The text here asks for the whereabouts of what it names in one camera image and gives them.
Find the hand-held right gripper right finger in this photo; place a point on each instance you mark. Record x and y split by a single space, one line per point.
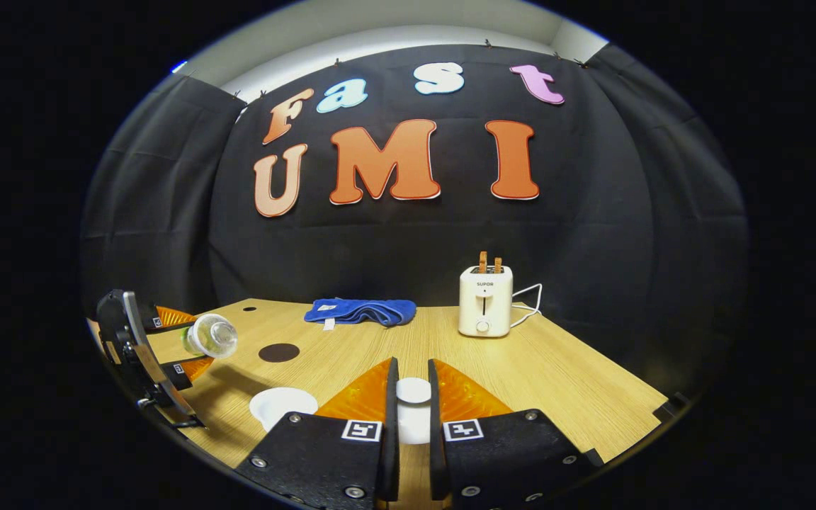
436 460

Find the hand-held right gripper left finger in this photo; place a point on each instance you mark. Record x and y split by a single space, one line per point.
391 460

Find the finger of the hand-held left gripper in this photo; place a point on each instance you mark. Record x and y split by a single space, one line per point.
185 370
167 317

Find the water bottle with green label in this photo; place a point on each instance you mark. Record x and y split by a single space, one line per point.
213 335

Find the white teacup lid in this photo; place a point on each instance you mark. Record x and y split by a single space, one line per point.
414 411

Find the dark round coaster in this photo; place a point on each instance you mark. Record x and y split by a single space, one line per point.
279 353

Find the white teacup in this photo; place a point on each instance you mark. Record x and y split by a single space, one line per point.
280 405

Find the blue towel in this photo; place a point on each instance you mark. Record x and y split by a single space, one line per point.
362 312

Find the cream toaster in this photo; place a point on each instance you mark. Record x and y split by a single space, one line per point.
486 304

